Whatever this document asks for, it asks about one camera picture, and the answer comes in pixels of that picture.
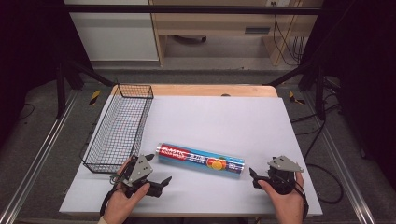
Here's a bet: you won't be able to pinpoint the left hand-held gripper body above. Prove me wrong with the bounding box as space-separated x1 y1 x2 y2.
122 154 163 199

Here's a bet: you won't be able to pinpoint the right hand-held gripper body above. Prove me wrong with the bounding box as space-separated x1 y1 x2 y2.
266 155 305 196

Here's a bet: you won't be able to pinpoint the black wire mesh basket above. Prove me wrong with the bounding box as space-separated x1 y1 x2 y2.
79 82 155 175

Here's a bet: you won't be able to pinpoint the blue foil roll tube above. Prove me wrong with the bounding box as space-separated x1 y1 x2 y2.
155 142 247 180

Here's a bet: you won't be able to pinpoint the person's right hand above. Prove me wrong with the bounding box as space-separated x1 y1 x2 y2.
257 171 308 224

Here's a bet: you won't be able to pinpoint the person's left hand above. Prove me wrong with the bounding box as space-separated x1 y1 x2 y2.
102 157 151 224

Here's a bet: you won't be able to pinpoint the white table board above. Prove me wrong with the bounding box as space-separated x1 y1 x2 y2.
58 94 324 218

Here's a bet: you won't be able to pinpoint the yellow black tape strip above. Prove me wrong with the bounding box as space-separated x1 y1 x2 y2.
287 91 306 105
88 89 103 107

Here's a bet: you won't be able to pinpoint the wooden table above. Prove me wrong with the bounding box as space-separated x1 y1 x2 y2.
110 83 279 98

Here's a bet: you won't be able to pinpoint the black metal stand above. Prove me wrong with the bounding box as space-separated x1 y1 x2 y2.
55 58 115 119
266 61 328 121

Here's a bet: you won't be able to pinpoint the dark curtain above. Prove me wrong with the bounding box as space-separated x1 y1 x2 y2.
306 0 396 183
0 0 93 150

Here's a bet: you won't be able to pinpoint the white cabinet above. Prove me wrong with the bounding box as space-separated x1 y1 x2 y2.
63 0 160 63

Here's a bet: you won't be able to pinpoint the wooden desk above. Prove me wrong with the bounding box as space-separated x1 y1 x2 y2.
148 0 325 67

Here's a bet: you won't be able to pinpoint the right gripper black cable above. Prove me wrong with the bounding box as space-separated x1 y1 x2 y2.
291 182 310 219

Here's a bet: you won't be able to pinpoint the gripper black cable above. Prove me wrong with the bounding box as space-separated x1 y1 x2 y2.
291 182 310 219
99 174 126 217

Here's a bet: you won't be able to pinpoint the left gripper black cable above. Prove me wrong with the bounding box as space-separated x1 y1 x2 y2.
99 174 126 217

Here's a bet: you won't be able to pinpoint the aluminium floor rail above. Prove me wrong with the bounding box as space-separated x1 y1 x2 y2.
302 91 377 224
0 89 79 224

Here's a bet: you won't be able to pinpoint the thin black floor cable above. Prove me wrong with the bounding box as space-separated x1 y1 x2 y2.
16 102 35 123

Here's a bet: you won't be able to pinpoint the black hanging desk cables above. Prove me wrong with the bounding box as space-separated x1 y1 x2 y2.
271 1 305 67

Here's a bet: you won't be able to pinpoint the black horizontal frame bar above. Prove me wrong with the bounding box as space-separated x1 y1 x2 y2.
63 4 323 16

